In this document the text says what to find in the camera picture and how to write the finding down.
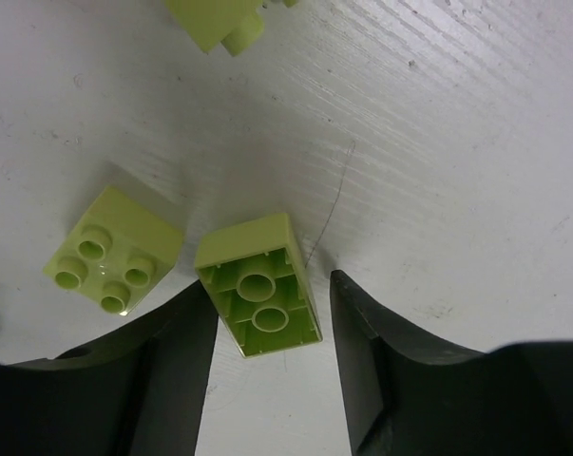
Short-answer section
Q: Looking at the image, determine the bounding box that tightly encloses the lime lego square brick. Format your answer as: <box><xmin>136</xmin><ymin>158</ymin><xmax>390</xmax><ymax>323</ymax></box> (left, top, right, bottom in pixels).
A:
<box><xmin>44</xmin><ymin>186</ymin><xmax>184</xmax><ymax>316</ymax></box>

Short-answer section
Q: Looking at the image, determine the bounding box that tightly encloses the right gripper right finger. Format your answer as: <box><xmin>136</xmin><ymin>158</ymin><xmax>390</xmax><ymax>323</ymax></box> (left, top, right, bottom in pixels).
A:
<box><xmin>330</xmin><ymin>270</ymin><xmax>573</xmax><ymax>455</ymax></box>

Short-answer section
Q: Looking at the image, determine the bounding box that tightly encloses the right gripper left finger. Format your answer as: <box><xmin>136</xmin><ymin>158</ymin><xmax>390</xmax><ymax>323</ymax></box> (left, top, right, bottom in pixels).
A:
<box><xmin>0</xmin><ymin>282</ymin><xmax>218</xmax><ymax>455</ymax></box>

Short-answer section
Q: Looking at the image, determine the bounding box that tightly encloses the lime lego hollow brick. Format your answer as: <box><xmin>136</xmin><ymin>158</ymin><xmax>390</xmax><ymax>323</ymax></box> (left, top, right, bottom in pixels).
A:
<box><xmin>194</xmin><ymin>213</ymin><xmax>322</xmax><ymax>358</ymax></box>

